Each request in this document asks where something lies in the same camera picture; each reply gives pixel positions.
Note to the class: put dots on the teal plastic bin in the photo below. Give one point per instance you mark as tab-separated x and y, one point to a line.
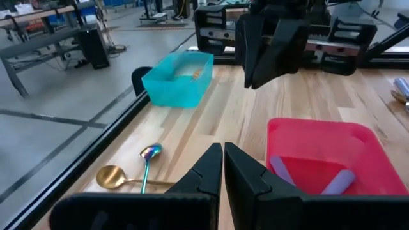
172	92

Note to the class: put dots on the black computer tower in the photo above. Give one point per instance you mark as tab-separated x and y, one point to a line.
92	46

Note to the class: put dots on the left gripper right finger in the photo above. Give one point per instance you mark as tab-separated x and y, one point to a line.
287	214

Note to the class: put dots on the grey metal workbench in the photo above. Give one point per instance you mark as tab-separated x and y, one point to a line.
32	44

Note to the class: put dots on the black frame knob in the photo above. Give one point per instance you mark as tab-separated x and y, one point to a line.
140	80

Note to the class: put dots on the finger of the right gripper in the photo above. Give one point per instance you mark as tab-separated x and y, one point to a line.
284	48
252	48

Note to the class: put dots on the black aluminium table frame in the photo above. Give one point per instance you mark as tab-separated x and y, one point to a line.
64	174

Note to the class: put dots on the gold spoon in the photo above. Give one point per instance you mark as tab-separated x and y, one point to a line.
397	96
197	74
110	176

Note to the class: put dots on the pink plastic bin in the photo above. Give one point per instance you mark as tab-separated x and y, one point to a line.
319	137

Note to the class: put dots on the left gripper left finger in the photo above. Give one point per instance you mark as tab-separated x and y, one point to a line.
159	211

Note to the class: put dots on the rainbow iridescent spoon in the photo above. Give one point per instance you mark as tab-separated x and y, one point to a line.
151	151

